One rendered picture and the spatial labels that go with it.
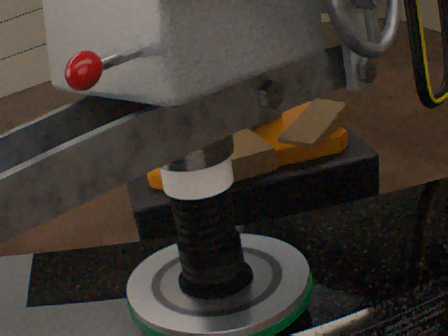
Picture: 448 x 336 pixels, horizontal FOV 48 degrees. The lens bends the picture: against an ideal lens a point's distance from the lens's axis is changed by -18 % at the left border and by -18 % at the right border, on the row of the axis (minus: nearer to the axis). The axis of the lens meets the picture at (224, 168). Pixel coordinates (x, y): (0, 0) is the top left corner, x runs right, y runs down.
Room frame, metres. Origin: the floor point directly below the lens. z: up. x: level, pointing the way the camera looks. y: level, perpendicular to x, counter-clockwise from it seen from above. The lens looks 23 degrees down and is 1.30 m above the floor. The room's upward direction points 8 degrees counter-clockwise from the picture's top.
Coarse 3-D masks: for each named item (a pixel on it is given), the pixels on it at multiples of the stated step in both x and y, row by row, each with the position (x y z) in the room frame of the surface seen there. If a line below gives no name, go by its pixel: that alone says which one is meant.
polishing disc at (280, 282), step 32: (160, 256) 0.62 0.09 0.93; (256, 256) 0.60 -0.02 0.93; (288, 256) 0.58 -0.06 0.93; (128, 288) 0.55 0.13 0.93; (160, 288) 0.55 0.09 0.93; (256, 288) 0.53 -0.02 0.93; (288, 288) 0.52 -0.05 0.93; (160, 320) 0.48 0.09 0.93; (192, 320) 0.48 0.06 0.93; (224, 320) 0.47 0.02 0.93; (256, 320) 0.46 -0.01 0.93
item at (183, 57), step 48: (48, 0) 0.55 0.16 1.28; (96, 0) 0.48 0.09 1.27; (144, 0) 0.42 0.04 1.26; (192, 0) 0.43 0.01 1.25; (240, 0) 0.46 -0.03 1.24; (288, 0) 0.51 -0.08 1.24; (48, 48) 0.56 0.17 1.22; (96, 48) 0.48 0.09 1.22; (144, 48) 0.43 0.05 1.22; (192, 48) 0.42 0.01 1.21; (240, 48) 0.46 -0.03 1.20; (288, 48) 0.50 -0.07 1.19; (144, 96) 0.44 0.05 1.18; (192, 96) 0.42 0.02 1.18
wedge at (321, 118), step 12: (312, 108) 1.40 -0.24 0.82; (324, 108) 1.39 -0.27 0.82; (336, 108) 1.37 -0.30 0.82; (300, 120) 1.36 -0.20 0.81; (312, 120) 1.34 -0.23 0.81; (324, 120) 1.33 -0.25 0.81; (336, 120) 1.33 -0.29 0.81; (348, 120) 1.39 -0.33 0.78; (288, 132) 1.32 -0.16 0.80; (300, 132) 1.30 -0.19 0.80; (312, 132) 1.29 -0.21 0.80; (324, 132) 1.28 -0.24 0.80; (300, 144) 1.26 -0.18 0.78; (312, 144) 1.24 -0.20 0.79
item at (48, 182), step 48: (336, 48) 0.64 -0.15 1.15; (96, 96) 0.55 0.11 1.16; (240, 96) 0.52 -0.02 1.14; (288, 96) 0.57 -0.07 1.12; (0, 144) 0.46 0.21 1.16; (48, 144) 0.50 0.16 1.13; (96, 144) 0.42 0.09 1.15; (144, 144) 0.45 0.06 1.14; (192, 144) 0.48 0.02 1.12; (0, 192) 0.35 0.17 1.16; (48, 192) 0.38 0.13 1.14; (96, 192) 0.41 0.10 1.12; (0, 240) 0.34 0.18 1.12
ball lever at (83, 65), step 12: (120, 48) 0.43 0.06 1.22; (132, 48) 0.43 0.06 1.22; (72, 60) 0.40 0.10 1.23; (84, 60) 0.39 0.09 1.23; (96, 60) 0.40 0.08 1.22; (108, 60) 0.41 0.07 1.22; (120, 60) 0.42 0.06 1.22; (72, 72) 0.39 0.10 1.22; (84, 72) 0.39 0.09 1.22; (96, 72) 0.40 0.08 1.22; (72, 84) 0.39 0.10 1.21; (84, 84) 0.39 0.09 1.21
